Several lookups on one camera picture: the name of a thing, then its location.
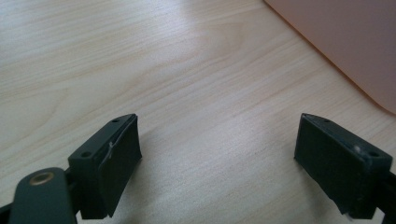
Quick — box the pink mat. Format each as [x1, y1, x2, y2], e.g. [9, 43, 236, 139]
[263, 0, 396, 116]

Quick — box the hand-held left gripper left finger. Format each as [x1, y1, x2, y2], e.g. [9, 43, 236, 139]
[67, 113, 143, 220]

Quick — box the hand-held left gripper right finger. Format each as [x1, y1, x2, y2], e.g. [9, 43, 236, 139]
[293, 112, 394, 220]

